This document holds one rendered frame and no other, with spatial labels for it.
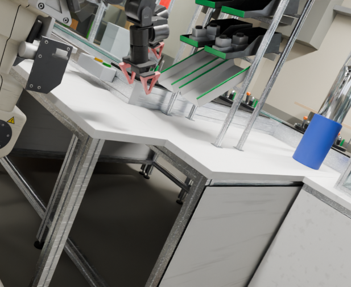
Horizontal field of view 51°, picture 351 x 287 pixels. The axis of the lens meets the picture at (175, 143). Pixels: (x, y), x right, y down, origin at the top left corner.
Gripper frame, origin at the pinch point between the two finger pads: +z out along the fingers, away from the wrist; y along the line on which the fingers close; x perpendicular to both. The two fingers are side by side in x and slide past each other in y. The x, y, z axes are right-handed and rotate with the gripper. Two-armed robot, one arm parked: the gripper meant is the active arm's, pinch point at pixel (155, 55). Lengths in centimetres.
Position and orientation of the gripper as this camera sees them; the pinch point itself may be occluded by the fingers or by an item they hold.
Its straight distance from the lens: 183.8
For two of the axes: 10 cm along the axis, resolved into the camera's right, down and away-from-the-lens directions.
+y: -6.4, -4.5, 6.3
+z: 1.5, 7.2, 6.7
